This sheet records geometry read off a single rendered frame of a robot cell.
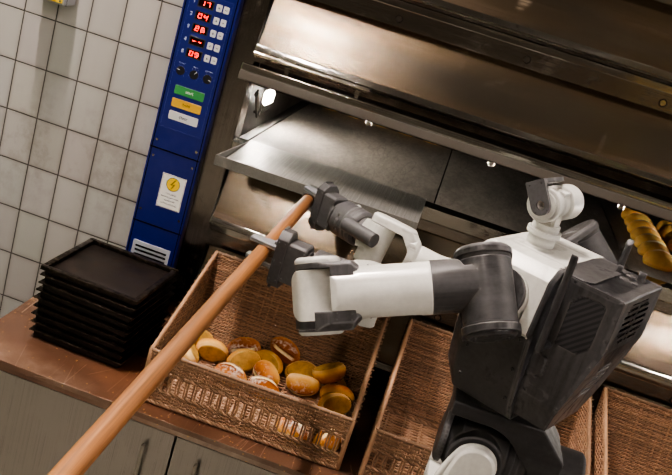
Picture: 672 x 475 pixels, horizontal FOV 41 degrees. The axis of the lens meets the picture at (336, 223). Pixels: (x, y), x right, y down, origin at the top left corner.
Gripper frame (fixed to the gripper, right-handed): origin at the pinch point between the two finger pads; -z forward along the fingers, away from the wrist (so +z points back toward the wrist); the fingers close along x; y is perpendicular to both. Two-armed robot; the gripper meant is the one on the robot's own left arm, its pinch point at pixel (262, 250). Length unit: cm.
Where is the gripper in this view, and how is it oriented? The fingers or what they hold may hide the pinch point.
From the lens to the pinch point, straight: 179.3
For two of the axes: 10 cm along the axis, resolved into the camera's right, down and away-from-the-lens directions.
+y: 2.9, -2.2, 9.3
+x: -2.8, 9.1, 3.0
